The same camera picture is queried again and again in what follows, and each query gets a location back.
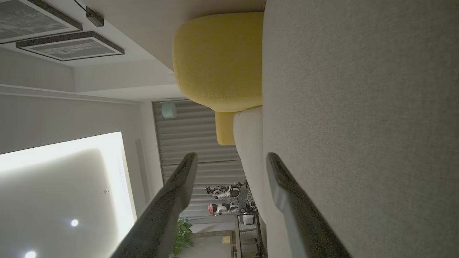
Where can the black metal shelf rack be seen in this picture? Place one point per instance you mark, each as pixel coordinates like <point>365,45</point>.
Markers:
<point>256,236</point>

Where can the small white container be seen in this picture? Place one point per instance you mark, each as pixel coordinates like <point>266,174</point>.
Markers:
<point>248,219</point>

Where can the pale green round lamp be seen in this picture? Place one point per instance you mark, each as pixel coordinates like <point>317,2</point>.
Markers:
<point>168,110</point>

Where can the round ceiling spotlight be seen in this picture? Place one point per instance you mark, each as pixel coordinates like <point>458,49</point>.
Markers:
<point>30,254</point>
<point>74,223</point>

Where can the wide grey sofa seat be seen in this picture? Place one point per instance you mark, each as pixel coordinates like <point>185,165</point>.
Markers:
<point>376,107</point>

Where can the grey pleated curtain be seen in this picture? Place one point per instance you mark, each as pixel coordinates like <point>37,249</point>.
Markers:
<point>193,136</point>

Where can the white robot with red head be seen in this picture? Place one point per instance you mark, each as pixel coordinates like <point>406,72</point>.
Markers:
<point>224,208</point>

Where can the white and black robot figure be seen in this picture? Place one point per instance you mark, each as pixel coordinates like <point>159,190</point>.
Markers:
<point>227,191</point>

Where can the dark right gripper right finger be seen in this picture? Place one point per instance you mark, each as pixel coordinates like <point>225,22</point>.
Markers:
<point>304,222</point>

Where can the light grey sofa seat cushion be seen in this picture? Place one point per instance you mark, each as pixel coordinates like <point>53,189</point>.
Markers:
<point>249,150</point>

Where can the black framed wall picture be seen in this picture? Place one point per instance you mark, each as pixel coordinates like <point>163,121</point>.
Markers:
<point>28,19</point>
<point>71,46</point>

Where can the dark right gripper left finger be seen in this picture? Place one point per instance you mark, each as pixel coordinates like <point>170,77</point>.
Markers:
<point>157,222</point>

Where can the black wall-mounted box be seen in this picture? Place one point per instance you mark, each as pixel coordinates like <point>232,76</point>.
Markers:
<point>94,17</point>

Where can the small yellow object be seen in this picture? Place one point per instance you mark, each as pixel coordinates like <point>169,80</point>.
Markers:
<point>226,239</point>

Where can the large yellow back cushion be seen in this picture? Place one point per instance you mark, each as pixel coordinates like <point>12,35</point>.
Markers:
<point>218,61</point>

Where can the small yellow back cushion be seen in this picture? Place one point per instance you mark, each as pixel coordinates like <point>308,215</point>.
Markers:
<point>224,129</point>

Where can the green potted plant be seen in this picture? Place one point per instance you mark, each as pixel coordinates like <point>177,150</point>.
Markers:
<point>182,236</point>

